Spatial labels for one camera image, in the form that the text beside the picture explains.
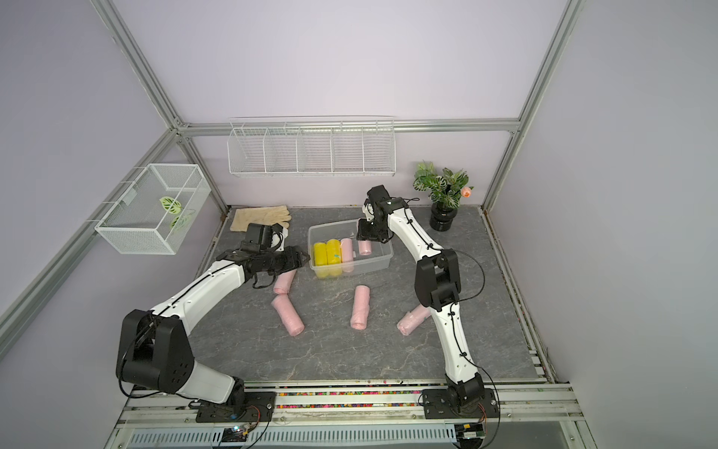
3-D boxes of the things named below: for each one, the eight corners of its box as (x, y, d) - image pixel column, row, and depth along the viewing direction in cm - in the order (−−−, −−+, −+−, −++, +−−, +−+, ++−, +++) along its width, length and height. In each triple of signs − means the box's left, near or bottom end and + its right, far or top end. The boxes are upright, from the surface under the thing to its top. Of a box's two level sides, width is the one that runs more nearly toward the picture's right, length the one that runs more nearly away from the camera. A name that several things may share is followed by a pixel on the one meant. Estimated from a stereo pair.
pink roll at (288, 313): (292, 339, 87) (289, 334, 84) (273, 305, 95) (269, 299, 91) (307, 328, 90) (305, 323, 86) (287, 296, 97) (284, 290, 93)
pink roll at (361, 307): (350, 328, 89) (350, 324, 86) (356, 290, 97) (355, 285, 94) (367, 330, 89) (366, 325, 85) (370, 291, 97) (370, 286, 94)
